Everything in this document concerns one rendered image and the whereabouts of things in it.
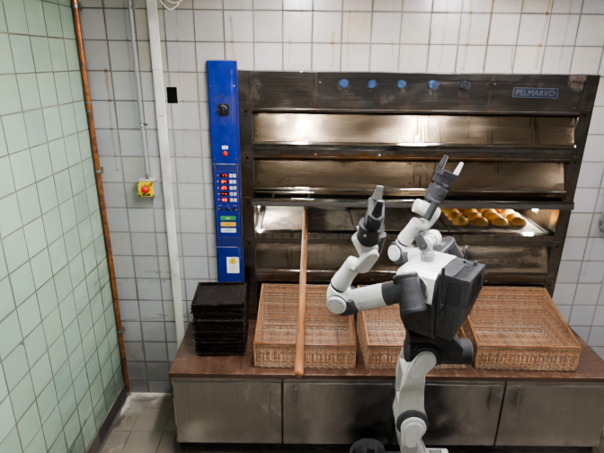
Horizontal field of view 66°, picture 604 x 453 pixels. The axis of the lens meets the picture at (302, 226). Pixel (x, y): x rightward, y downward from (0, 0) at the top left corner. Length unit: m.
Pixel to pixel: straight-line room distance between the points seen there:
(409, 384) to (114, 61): 2.18
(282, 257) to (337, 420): 0.98
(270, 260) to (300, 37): 1.28
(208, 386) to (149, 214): 1.04
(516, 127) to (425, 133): 0.51
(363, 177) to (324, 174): 0.23
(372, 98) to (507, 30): 0.76
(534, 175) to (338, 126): 1.17
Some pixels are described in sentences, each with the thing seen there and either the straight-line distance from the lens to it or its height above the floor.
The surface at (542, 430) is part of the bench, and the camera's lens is 3.17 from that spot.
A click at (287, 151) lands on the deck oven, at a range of 2.69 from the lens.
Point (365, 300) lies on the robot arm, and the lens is 1.83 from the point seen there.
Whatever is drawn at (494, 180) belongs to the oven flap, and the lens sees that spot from 2.93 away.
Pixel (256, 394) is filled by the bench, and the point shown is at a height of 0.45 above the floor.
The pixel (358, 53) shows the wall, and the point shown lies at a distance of 2.65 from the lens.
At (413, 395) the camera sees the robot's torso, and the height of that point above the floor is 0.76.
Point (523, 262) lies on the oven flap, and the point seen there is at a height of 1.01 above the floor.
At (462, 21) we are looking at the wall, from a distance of 2.77.
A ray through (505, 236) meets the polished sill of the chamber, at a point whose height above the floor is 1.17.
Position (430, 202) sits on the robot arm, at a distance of 2.22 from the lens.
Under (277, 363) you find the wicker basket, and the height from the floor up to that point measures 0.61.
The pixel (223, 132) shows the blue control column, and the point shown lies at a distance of 2.67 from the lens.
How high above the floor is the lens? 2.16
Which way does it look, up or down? 20 degrees down
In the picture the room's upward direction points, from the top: 1 degrees clockwise
